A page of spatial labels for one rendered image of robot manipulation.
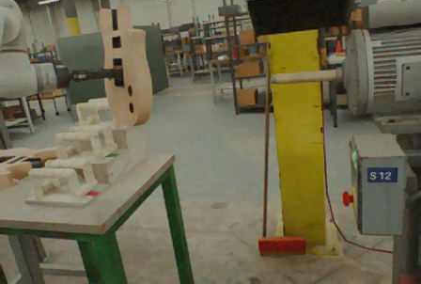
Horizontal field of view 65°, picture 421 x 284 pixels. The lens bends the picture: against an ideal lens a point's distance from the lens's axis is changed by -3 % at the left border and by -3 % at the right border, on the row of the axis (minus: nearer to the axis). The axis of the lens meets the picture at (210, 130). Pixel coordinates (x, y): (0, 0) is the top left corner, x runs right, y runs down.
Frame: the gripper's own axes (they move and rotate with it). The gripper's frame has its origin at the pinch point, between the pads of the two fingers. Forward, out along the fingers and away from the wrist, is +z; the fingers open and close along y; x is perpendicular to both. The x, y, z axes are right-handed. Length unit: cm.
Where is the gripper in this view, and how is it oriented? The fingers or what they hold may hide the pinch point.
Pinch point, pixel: (116, 72)
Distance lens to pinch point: 122.8
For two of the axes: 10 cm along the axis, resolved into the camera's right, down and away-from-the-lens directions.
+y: 5.6, 1.7, -8.1
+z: 8.3, -1.5, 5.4
